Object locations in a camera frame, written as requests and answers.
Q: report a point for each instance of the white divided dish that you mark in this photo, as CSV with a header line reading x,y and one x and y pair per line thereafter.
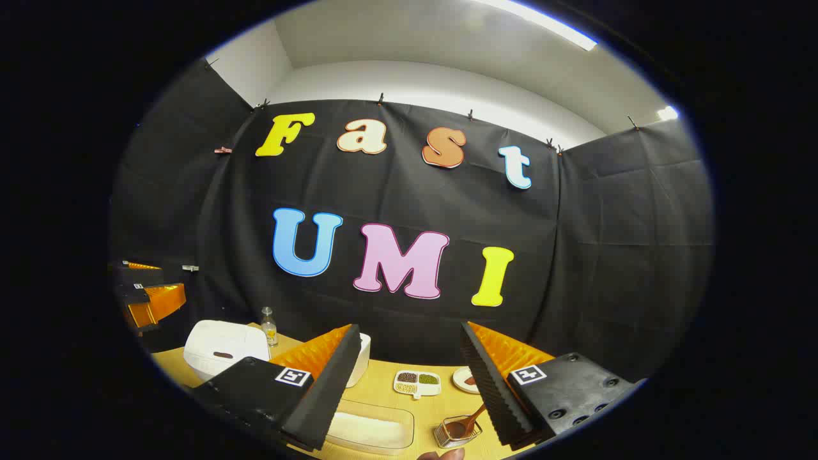
x,y
416,390

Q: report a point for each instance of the brown wooden spoon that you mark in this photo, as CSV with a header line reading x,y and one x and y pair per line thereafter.
x,y
473,418

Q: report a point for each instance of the white toaster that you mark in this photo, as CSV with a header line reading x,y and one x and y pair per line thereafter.
x,y
362,358

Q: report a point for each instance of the green mung beans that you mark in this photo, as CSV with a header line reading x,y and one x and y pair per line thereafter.
x,y
428,379

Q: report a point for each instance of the white rice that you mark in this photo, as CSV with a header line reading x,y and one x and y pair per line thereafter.
x,y
367,431

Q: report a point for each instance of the yellow soybeans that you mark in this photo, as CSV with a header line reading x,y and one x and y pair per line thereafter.
x,y
406,387

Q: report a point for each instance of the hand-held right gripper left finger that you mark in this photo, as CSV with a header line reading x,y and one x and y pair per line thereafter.
x,y
326,390

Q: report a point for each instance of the small ceiling light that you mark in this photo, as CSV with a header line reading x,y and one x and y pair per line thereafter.
x,y
666,113

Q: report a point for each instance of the white rice cooker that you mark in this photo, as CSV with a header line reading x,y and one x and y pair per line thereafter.
x,y
217,342

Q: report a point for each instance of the black backdrop cloth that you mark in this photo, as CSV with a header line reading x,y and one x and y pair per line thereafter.
x,y
575,255

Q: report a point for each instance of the small glass bottle yellow label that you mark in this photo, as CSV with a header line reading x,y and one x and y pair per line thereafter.
x,y
270,332

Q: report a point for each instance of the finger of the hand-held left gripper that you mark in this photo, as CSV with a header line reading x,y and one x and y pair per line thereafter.
x,y
160,303
137,275

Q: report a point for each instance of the long ceiling light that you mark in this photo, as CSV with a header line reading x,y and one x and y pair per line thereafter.
x,y
549,25

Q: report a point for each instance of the dark brown beans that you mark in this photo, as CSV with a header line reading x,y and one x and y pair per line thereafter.
x,y
407,377

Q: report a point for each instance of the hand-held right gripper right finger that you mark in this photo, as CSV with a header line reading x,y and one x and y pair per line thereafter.
x,y
492,390

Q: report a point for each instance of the white round plate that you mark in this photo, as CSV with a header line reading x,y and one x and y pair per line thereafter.
x,y
460,380

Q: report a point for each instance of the clear plastic container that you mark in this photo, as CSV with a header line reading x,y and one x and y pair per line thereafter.
x,y
370,409

